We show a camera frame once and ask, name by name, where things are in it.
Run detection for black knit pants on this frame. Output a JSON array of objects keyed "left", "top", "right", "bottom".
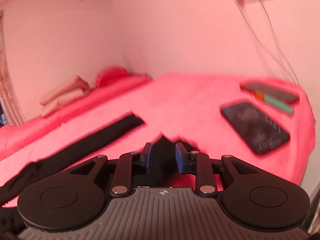
[{"left": 0, "top": 113, "right": 201, "bottom": 235}]

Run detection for black smartphone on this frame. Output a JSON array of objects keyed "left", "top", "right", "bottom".
[{"left": 220, "top": 101, "right": 291, "bottom": 156}]

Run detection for folded red blanket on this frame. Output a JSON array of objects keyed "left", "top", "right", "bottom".
[{"left": 95, "top": 66, "right": 129, "bottom": 88}]

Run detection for near pink bed blanket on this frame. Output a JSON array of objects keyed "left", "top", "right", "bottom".
[{"left": 0, "top": 72, "right": 316, "bottom": 208}]

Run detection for lower pink pillow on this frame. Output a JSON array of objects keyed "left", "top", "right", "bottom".
[{"left": 40, "top": 88, "right": 88, "bottom": 117}]

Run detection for pink pillow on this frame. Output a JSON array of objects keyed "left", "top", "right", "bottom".
[
  {"left": 40, "top": 75, "right": 90, "bottom": 106},
  {"left": 40, "top": 88, "right": 88, "bottom": 117}
]

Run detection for upper pink pillow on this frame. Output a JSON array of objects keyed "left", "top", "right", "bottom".
[{"left": 40, "top": 75, "right": 90, "bottom": 106}]

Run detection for dark tablet with coloured books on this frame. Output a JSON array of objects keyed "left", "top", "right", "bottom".
[{"left": 240, "top": 82, "right": 299, "bottom": 115}]

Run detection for far pink bed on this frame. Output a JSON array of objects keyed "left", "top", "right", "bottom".
[{"left": 1, "top": 75, "right": 152, "bottom": 160}]

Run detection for pink patterned curtain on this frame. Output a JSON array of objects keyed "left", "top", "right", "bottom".
[{"left": 1, "top": 10, "right": 25, "bottom": 126}]

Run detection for wall cables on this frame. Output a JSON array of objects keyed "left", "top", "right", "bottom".
[{"left": 224, "top": 0, "right": 301, "bottom": 86}]

